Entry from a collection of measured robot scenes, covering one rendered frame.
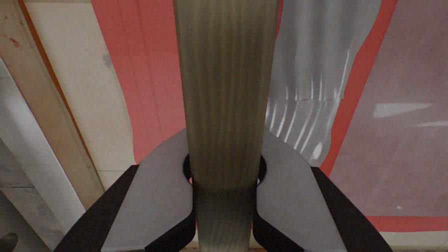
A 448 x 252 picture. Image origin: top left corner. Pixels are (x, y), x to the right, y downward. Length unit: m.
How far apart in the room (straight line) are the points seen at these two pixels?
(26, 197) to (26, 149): 2.25
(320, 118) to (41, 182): 0.27
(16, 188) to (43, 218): 0.40
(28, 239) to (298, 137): 0.31
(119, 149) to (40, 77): 0.09
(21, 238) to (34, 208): 2.25
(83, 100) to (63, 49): 0.04
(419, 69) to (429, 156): 0.11
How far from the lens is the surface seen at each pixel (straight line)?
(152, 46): 0.18
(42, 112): 0.21
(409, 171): 0.31
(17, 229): 0.31
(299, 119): 0.19
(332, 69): 0.19
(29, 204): 2.55
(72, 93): 0.22
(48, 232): 2.83
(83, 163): 0.25
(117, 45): 0.19
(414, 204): 0.36
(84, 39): 0.20
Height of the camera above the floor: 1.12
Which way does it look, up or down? 60 degrees down
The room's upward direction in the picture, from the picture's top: 179 degrees counter-clockwise
